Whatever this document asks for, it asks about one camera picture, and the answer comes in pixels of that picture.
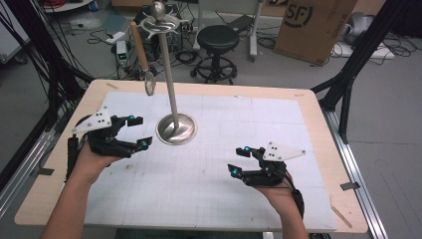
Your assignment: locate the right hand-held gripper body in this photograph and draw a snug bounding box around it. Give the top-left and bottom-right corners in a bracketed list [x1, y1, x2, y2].
[243, 141, 308, 187]

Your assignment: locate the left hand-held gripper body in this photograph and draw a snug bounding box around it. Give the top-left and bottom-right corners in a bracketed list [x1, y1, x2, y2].
[71, 106, 141, 159]

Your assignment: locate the metal stand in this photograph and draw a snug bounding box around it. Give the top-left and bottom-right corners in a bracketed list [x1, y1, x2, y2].
[136, 0, 199, 146]

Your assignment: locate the wooden-handled mesh strainer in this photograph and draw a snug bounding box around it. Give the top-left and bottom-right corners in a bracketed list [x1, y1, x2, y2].
[129, 20, 157, 98]

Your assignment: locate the person's left hand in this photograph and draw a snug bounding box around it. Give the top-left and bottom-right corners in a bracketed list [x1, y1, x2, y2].
[70, 141, 124, 184]

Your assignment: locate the person's right hand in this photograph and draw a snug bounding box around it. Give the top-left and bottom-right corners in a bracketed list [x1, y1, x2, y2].
[254, 179, 302, 217]

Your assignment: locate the white grid mat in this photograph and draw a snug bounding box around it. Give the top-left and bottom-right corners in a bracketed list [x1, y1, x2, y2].
[84, 91, 338, 233]

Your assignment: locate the white device with green display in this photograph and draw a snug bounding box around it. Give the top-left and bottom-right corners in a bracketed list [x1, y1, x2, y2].
[115, 40, 129, 68]

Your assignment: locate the black computer tower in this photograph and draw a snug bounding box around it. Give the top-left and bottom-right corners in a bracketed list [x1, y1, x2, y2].
[131, 3, 184, 64]

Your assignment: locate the thin wooden stick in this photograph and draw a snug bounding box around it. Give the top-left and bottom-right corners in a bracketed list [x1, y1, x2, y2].
[328, 194, 353, 230]

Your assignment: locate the white power strip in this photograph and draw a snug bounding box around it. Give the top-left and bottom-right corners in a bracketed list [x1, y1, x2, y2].
[105, 30, 129, 46]

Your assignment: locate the black round stool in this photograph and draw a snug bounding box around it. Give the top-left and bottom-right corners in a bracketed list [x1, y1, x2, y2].
[190, 24, 241, 86]

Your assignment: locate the white stand leg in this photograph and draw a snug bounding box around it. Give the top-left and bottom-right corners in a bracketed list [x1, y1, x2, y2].
[248, 0, 267, 63]

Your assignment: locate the brown cardboard box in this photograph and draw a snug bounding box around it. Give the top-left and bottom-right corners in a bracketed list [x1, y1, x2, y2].
[273, 0, 359, 67]

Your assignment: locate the grey rounded device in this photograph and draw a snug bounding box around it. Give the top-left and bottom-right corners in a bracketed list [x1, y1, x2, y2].
[343, 11, 375, 46]

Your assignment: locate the aluminium rail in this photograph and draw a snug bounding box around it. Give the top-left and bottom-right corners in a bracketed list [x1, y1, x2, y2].
[319, 108, 390, 239]
[0, 109, 69, 218]

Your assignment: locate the black frame post with cables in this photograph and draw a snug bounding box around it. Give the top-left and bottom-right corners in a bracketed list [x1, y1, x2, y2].
[0, 0, 95, 133]

